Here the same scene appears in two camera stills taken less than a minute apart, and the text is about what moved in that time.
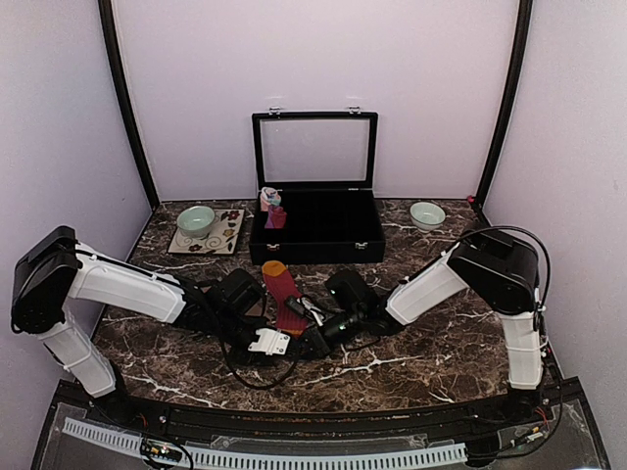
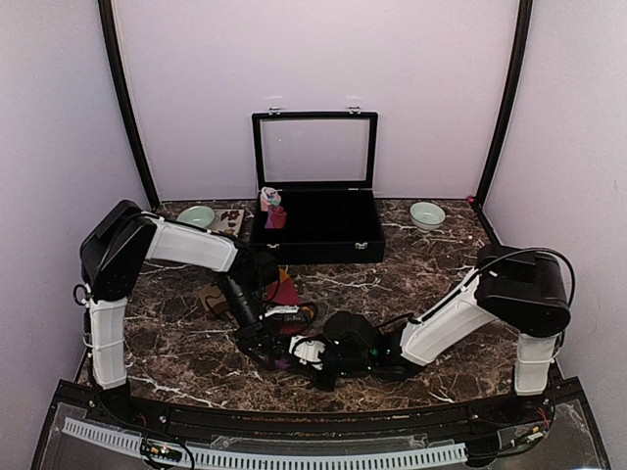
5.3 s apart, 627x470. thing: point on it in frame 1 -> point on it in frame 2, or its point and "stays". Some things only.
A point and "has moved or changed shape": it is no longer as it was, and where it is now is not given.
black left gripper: x=259 y=356 -> x=259 y=334
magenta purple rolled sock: x=276 y=218 stays
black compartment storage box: x=324 y=165 stays
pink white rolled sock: x=269 y=196 stays
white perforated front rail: x=207 y=456 stays
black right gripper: x=319 y=342 -> x=325 y=384
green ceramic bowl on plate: x=195 y=222 stays
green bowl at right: x=426 y=216 stays
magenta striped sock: x=280 y=287 has moved or changed shape
